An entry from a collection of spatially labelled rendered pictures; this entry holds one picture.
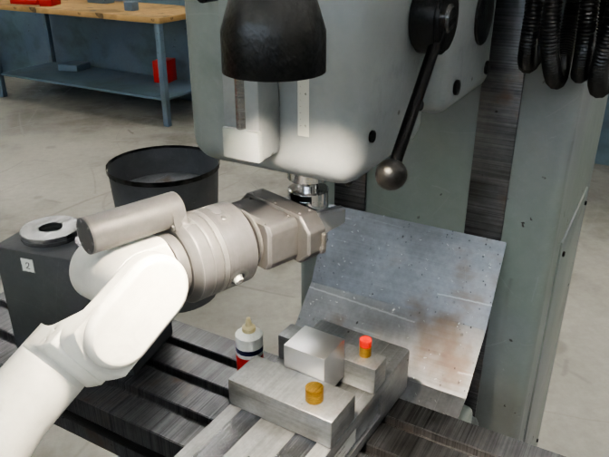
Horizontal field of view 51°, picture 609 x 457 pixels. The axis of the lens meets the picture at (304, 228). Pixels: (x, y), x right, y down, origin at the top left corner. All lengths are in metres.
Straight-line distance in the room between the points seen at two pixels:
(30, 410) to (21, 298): 0.51
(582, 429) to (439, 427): 1.55
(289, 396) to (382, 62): 0.41
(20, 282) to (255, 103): 0.59
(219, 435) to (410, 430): 0.28
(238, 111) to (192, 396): 0.51
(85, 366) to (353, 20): 0.37
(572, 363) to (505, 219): 1.73
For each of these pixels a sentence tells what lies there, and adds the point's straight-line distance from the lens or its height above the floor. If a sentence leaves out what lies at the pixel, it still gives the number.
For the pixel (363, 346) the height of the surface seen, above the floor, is 1.05.
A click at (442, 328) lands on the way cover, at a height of 0.94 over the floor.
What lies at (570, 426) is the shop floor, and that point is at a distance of 2.45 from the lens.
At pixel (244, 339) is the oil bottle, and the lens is 0.94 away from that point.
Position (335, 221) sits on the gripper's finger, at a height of 1.23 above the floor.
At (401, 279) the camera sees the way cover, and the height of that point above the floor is 0.99.
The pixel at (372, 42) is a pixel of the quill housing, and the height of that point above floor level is 1.45.
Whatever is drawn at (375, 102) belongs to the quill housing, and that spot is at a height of 1.39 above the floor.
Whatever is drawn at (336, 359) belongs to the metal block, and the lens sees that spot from 0.83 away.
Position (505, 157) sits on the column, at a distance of 1.03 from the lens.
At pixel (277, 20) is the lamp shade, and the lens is 0.42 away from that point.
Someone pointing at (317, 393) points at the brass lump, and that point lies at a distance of 0.77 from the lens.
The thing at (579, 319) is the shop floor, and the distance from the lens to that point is 3.04.
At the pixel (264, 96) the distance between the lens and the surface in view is 0.59.
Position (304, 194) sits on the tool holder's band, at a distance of 0.71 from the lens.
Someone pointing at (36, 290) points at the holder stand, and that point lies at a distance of 1.05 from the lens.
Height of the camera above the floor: 1.54
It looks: 25 degrees down
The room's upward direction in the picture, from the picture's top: straight up
